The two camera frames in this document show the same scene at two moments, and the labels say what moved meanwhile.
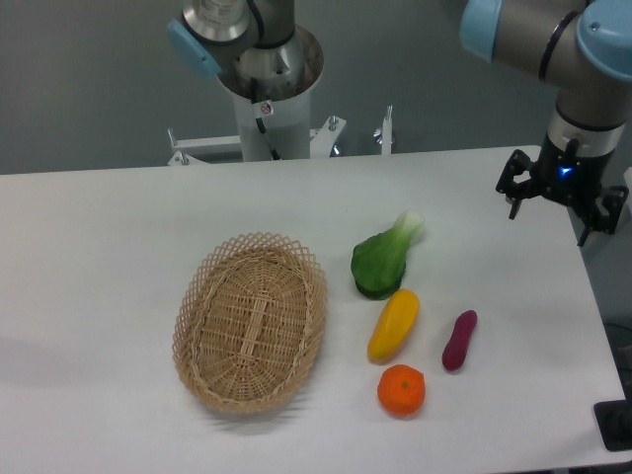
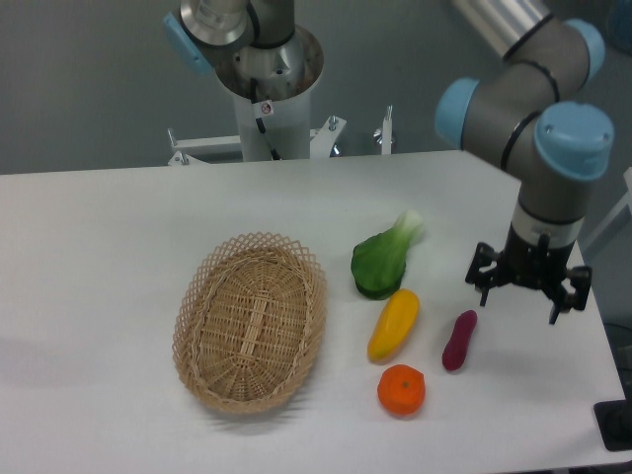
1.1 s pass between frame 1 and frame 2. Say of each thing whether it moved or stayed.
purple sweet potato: stayed
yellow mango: stayed
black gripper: moved
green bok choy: stayed
